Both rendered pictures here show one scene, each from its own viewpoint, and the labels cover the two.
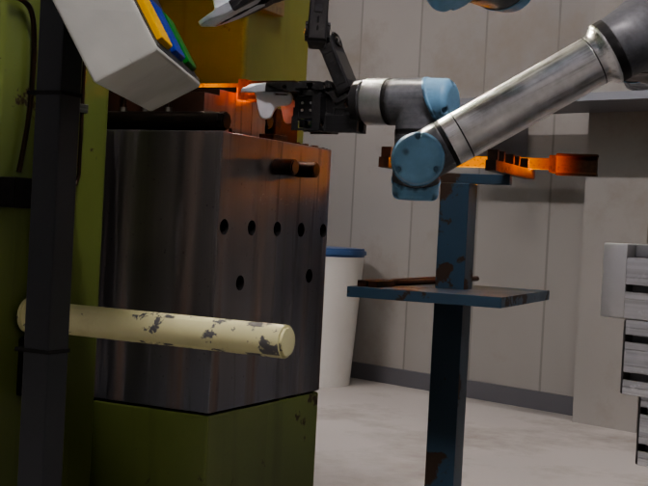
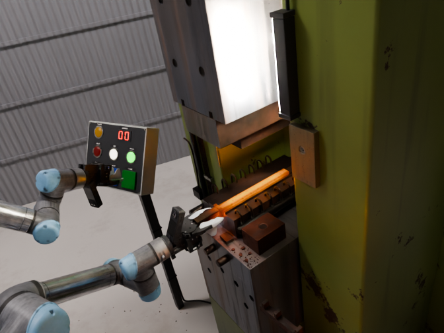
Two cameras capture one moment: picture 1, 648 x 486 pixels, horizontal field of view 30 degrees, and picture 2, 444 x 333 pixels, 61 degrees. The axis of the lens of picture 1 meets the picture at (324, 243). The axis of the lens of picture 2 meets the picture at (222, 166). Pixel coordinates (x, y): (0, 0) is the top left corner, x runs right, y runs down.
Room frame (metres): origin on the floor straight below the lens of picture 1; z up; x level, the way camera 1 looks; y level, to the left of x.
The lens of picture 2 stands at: (2.66, -0.73, 1.81)
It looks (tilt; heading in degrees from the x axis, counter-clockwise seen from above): 31 degrees down; 123
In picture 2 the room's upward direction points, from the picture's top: 11 degrees counter-clockwise
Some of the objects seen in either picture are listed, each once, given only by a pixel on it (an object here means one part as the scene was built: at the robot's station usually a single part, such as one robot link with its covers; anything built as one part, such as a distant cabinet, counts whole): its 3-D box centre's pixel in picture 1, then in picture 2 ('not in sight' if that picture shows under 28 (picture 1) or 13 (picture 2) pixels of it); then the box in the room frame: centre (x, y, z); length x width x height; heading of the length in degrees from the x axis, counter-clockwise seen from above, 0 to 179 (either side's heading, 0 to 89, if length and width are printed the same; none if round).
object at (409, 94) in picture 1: (420, 103); (139, 263); (1.91, -0.14, 0.98); 0.11 x 0.08 x 0.09; 63
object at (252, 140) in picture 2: not in sight; (267, 121); (2.18, 0.37, 1.24); 0.30 x 0.07 x 0.06; 63
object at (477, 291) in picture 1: (453, 293); not in sight; (2.42, -0.26, 0.65); 0.40 x 0.30 x 0.02; 157
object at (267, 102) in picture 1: (265, 101); (201, 218); (2.00, 0.11, 0.97); 0.09 x 0.03 x 0.06; 80
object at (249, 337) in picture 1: (150, 327); not in sight; (1.69, 0.24, 0.62); 0.44 x 0.05 x 0.05; 63
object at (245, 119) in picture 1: (134, 112); (262, 189); (2.14, 0.35, 0.96); 0.42 x 0.20 x 0.09; 63
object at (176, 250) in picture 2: (331, 106); (182, 238); (1.99, 0.00, 0.97); 0.12 x 0.08 x 0.09; 63
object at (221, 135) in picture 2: not in sight; (251, 102); (2.14, 0.35, 1.32); 0.42 x 0.20 x 0.10; 63
